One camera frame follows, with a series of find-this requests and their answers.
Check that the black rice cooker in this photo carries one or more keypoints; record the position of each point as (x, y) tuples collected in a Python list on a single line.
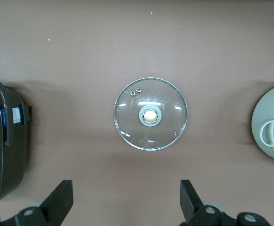
[(10, 141)]

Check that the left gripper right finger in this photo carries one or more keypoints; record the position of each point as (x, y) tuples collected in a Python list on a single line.
[(198, 217)]

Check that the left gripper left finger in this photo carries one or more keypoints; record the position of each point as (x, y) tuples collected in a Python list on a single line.
[(45, 212)]

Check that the glass lid with knob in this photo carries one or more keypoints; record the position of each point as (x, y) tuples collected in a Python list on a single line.
[(132, 127)]

